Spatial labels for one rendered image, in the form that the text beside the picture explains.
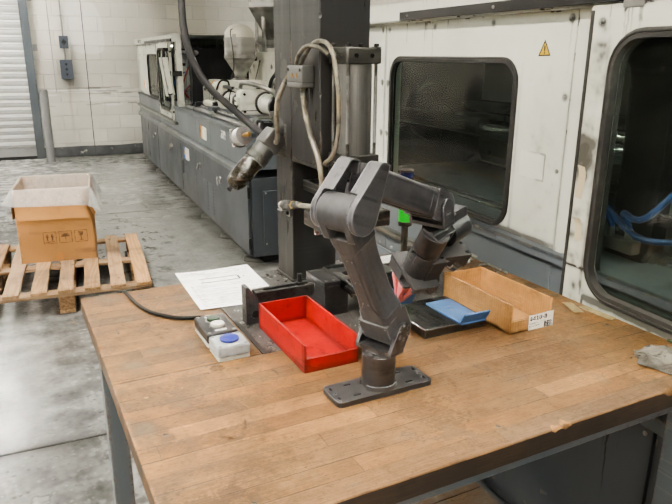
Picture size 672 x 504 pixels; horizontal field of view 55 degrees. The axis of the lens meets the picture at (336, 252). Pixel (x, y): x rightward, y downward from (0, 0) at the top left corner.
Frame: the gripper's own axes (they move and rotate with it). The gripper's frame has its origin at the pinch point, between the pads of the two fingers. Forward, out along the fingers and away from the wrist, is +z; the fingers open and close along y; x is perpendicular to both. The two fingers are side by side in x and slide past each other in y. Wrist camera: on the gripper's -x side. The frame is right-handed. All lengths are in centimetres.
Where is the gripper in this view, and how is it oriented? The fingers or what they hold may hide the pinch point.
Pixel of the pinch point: (399, 298)
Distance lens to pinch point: 137.3
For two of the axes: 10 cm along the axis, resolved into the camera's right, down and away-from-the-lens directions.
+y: -4.0, -7.2, 5.7
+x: -8.7, 1.0, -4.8
